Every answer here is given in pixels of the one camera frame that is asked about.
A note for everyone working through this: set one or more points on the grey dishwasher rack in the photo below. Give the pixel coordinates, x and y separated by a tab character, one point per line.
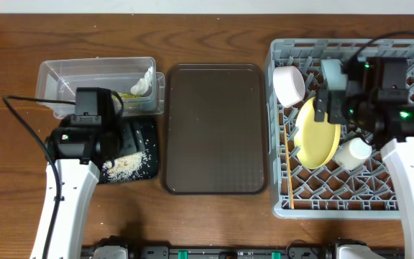
330	191

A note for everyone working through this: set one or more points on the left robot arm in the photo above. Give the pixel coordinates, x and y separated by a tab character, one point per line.
69	188

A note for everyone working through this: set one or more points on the light blue bowl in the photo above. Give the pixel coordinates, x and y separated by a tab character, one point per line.
333	75

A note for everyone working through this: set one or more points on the small pale green cup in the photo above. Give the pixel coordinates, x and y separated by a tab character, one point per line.
353	153

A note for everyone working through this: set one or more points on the pink white bowl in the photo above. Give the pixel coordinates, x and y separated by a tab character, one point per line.
288	85

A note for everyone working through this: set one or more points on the green orange snack wrapper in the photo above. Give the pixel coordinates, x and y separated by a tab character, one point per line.
132	101

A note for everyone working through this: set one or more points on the wooden chopstick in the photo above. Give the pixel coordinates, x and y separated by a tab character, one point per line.
288	166

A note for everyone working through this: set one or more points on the white tissue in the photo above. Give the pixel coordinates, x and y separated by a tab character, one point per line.
143	84

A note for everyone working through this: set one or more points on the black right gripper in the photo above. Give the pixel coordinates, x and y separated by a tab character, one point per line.
337	99

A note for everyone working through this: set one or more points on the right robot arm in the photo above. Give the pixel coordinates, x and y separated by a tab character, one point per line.
397	152

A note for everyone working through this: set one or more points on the dark brown serving tray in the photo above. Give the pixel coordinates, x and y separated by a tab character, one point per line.
215	130

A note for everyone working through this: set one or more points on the clear plastic waste bin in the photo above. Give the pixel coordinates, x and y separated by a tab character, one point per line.
59	80

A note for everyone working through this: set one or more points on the yellow plate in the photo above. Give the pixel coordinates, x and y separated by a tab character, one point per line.
318	141

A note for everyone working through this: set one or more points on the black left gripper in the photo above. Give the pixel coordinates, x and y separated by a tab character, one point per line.
133	137

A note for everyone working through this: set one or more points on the black waste tray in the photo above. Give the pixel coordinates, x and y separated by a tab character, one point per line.
131	131

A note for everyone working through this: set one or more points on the pile of rice scraps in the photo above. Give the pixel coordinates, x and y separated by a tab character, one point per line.
138	166

